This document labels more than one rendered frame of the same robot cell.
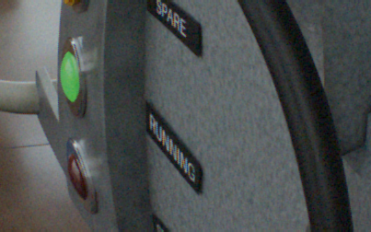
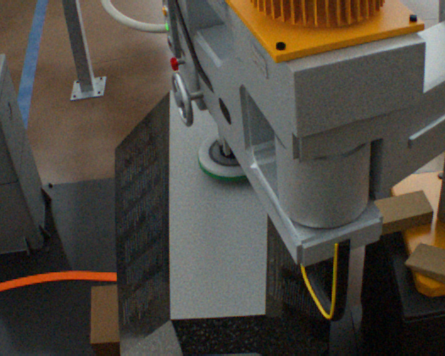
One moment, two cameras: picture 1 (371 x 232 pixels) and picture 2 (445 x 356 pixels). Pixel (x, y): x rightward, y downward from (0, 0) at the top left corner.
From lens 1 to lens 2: 161 cm
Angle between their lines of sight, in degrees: 13
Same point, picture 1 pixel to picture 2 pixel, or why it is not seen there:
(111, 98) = (173, 30)
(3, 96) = (152, 28)
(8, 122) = (158, 39)
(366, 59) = (196, 24)
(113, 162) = (174, 38)
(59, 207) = not seen: hidden behind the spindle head
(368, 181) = (196, 38)
